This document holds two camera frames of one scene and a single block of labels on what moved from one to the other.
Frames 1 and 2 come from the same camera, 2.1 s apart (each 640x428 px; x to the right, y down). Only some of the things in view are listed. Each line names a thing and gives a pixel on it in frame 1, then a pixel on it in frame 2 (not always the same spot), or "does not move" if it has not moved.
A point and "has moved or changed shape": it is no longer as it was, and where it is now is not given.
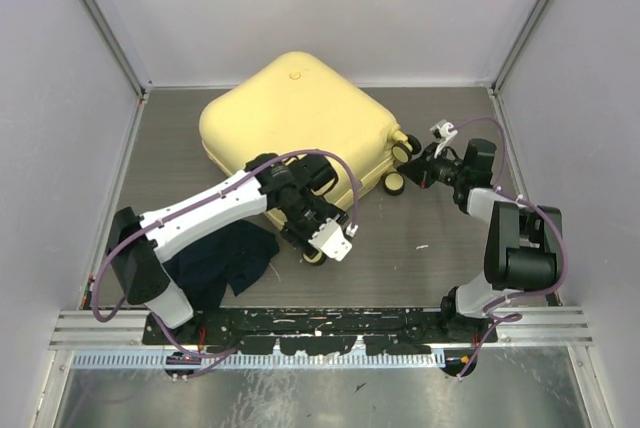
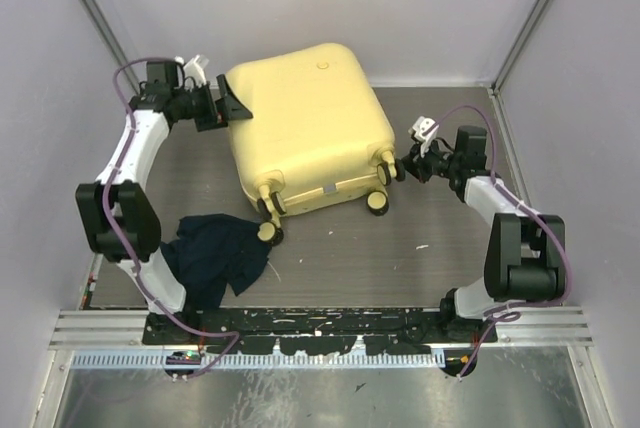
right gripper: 422,170 does not move
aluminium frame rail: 550,328 does not move
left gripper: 325,211 to 235,110
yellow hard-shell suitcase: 294,104 has moved or changed shape
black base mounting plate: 319,332 does not move
